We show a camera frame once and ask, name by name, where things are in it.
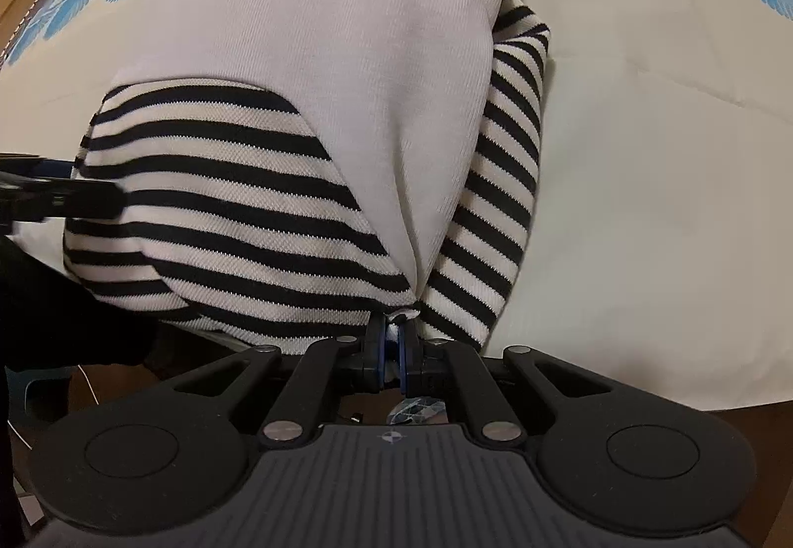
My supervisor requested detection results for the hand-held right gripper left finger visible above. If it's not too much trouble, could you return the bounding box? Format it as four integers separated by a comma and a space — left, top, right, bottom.
163, 315, 389, 445

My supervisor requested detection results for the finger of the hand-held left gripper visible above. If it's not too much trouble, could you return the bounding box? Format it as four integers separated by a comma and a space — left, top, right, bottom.
0, 152, 126, 225

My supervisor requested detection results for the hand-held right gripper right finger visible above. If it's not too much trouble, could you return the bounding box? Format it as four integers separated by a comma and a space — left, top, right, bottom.
395, 318, 616, 445

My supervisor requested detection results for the black white striped shirt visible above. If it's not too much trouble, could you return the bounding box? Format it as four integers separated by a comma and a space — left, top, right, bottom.
62, 0, 554, 386

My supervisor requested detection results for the checkered cloth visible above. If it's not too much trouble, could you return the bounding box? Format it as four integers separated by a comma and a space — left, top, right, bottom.
385, 396, 448, 426

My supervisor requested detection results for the blue floral bed sheet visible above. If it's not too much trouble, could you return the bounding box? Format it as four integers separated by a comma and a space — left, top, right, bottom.
0, 0, 793, 420

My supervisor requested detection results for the white cable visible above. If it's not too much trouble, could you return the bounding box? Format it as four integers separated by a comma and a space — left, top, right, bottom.
77, 365, 103, 408

